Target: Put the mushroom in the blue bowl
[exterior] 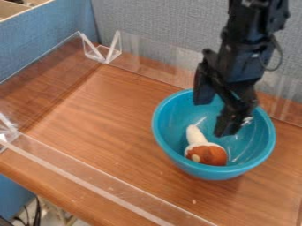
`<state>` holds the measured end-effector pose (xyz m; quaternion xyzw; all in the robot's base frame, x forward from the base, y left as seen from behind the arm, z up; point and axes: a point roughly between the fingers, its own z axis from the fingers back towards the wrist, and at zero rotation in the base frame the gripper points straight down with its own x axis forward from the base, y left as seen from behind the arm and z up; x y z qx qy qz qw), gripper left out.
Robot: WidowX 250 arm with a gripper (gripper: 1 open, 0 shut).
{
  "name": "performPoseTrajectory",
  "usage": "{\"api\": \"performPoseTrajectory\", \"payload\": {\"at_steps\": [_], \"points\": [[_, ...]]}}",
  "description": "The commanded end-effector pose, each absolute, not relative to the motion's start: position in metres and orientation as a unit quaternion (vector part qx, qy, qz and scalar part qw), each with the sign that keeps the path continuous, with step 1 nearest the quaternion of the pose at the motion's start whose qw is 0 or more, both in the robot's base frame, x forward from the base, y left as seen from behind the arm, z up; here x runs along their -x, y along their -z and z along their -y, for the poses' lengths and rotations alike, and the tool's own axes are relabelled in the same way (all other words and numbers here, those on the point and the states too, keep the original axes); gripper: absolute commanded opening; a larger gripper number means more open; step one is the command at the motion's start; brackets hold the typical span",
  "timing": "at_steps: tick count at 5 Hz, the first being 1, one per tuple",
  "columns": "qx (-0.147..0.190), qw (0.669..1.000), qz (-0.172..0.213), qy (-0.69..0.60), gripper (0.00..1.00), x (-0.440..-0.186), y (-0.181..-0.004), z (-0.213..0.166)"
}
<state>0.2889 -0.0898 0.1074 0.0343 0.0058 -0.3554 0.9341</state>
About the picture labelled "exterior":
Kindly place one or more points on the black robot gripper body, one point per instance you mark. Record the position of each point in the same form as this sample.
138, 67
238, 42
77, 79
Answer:
240, 64

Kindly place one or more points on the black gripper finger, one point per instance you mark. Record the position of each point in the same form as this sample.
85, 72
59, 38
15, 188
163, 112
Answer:
236, 115
205, 90

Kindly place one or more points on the brown and white toy mushroom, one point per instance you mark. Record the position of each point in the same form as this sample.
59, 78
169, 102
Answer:
202, 151

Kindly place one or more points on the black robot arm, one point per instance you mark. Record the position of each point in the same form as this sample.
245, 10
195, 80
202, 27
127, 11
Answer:
254, 20

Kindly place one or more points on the clear acrylic back barrier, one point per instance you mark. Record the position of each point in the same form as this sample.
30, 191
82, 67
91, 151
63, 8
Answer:
173, 64

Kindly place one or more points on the clear acrylic barrier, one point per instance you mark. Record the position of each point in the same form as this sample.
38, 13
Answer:
131, 198
173, 64

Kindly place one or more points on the blue partition panel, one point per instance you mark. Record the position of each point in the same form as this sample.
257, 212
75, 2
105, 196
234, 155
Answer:
31, 34

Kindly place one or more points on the clear acrylic front barrier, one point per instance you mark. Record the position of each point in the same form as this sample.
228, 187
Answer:
131, 198

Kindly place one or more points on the clear acrylic corner bracket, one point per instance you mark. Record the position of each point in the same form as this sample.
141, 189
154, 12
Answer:
101, 53

